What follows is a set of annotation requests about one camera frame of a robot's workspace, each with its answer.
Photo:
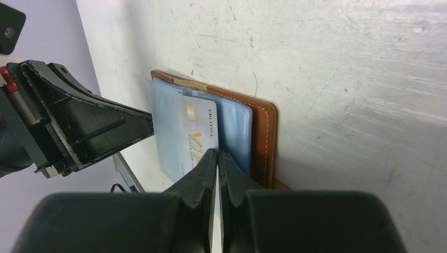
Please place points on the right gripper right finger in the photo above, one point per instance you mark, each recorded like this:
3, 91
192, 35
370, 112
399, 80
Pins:
255, 219

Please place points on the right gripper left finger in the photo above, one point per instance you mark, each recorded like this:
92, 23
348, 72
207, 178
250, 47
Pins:
178, 219

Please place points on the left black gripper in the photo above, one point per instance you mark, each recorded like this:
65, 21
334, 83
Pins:
52, 121

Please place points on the brown leather card holder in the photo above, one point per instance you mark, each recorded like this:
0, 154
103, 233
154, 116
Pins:
264, 128

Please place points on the aluminium rail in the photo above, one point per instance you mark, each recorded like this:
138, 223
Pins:
122, 167

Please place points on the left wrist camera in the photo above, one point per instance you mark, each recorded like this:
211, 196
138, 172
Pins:
12, 23

